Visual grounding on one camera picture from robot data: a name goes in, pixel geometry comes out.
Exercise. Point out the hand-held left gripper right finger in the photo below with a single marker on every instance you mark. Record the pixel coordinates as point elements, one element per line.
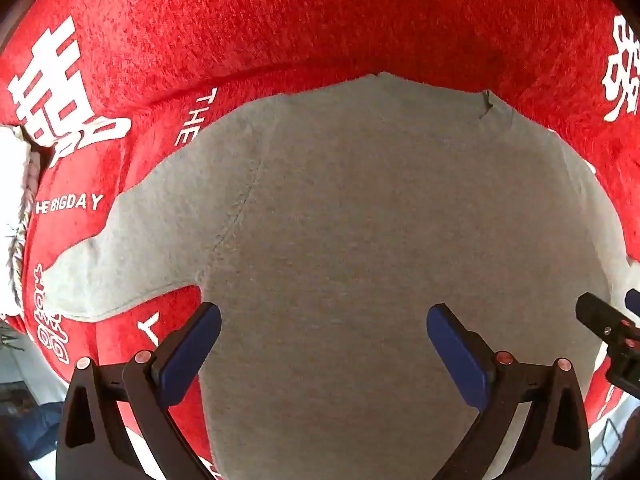
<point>457,355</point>

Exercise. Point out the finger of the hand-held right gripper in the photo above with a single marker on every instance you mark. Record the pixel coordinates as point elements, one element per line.
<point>612,332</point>
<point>634,302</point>

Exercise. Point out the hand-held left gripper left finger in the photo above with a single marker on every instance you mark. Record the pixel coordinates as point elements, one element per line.
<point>189,347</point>

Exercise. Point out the grey small shirt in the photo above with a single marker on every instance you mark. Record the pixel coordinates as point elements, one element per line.
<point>380,240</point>

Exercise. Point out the dark blue cloth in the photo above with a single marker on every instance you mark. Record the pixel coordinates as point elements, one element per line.
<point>30,425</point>

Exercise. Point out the white fluffy cloth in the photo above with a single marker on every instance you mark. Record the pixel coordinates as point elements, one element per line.
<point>14,200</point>

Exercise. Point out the red printed blanket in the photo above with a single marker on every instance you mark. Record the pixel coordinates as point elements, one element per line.
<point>280,20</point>

